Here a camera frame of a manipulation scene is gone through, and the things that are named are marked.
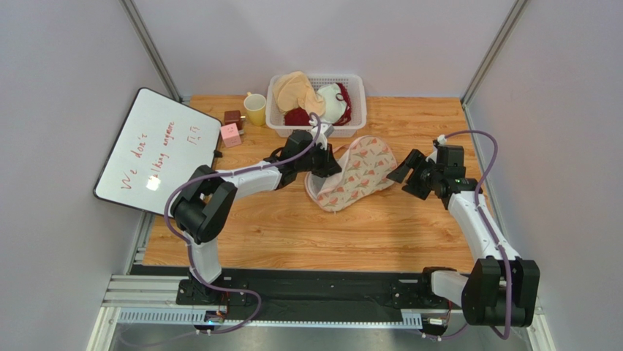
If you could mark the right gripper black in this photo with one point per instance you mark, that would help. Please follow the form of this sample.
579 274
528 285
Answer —
418 174

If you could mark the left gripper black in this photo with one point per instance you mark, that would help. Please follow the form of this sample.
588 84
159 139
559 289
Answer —
330 166

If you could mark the floral pink laundry bag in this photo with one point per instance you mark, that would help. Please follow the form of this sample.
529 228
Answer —
365 166

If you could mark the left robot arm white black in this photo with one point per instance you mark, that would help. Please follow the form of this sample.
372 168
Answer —
201 206

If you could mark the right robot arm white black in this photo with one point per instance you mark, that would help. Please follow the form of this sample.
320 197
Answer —
501 290

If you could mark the dark red bra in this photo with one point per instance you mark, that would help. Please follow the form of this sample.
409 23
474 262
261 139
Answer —
299 117

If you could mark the white bra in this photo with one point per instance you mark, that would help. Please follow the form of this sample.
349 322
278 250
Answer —
335 103

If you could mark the beige bra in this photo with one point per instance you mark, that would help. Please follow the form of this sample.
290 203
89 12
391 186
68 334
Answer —
295 90

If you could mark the white plastic basket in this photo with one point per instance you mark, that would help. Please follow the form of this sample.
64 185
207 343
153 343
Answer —
274 119

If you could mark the yellow mug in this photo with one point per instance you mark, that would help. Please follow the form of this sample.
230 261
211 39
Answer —
255 105

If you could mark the pink cube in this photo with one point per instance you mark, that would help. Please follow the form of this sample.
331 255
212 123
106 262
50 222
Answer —
230 135

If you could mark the dark red cube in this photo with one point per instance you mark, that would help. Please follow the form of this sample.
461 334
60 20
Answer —
234 117

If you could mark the whiteboard with red writing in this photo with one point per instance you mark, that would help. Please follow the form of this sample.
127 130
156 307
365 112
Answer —
158 148

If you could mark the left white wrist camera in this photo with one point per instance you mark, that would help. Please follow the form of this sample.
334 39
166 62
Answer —
325 130

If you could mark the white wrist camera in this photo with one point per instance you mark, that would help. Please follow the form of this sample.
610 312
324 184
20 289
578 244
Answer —
441 140
325 130

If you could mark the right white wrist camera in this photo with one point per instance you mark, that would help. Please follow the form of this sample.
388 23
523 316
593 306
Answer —
441 140

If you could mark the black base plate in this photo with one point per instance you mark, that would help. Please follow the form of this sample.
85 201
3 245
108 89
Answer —
307 296

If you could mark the aluminium frame rail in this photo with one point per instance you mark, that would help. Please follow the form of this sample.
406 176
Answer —
149 298

